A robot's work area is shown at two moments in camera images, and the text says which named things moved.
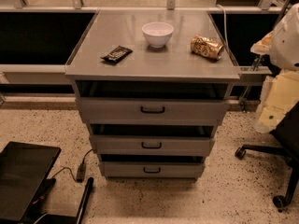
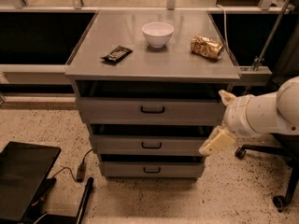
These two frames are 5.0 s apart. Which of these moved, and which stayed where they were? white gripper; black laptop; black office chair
Moved: white gripper
Stayed: black office chair; black laptop
